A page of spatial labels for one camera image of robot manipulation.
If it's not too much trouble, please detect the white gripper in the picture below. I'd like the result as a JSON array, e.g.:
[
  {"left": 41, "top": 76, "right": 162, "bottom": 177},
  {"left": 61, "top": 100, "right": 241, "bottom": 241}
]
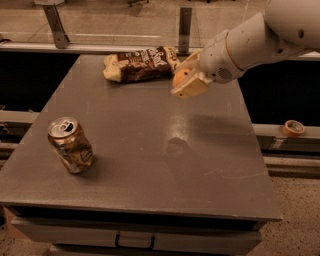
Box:
[{"left": 171, "top": 30, "right": 244, "bottom": 99}]

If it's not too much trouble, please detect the orange fruit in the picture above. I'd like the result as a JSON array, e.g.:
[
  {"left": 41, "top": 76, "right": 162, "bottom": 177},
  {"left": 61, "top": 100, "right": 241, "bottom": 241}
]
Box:
[{"left": 173, "top": 68, "right": 191, "bottom": 87}]

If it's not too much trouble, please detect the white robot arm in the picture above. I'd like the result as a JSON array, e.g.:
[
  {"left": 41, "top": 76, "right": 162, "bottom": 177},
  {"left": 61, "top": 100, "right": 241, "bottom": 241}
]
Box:
[{"left": 171, "top": 0, "right": 320, "bottom": 99}]

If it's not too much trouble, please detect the brown chip bag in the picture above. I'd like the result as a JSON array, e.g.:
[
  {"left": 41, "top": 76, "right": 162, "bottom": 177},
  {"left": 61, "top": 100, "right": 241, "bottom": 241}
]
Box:
[{"left": 103, "top": 46, "right": 180, "bottom": 83}]

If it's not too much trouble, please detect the orange tape roll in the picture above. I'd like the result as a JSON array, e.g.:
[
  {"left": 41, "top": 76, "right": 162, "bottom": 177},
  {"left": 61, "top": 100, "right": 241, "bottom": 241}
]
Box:
[{"left": 283, "top": 120, "right": 305, "bottom": 137}]

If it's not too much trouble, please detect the dented brown soda can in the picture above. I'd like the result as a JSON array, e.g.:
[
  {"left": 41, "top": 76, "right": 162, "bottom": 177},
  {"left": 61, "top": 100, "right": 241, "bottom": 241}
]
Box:
[{"left": 48, "top": 117, "right": 94, "bottom": 174}]

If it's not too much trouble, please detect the middle metal railing bracket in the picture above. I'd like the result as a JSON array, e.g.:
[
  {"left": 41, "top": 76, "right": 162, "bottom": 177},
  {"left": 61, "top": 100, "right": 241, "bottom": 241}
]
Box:
[{"left": 178, "top": 7, "right": 192, "bottom": 54}]

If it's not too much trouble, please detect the metal railing bracket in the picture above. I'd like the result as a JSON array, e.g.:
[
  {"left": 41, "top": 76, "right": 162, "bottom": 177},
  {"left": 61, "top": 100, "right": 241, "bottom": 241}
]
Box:
[
  {"left": 34, "top": 0, "right": 70, "bottom": 49},
  {"left": 178, "top": 7, "right": 192, "bottom": 54}
]

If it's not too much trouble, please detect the left metal railing bracket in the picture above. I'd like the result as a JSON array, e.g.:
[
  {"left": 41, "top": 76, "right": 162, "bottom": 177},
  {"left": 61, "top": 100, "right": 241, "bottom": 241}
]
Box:
[{"left": 34, "top": 0, "right": 70, "bottom": 49}]

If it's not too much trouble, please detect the grey drawer with black handle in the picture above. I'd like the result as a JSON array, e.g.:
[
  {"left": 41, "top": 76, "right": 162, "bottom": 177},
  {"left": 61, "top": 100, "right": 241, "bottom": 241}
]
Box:
[{"left": 11, "top": 217, "right": 261, "bottom": 256}]

